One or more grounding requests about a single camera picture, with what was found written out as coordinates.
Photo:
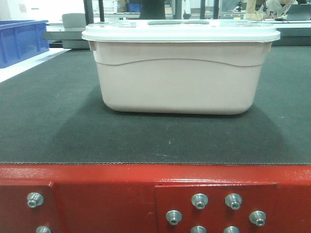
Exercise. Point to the dark grey table mat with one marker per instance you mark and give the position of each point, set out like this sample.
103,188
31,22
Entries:
53,113

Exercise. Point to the blue plastic crate on table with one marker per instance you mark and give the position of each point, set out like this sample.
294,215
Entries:
21,40

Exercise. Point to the red metal table frame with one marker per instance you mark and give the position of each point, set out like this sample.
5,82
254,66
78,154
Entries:
154,198

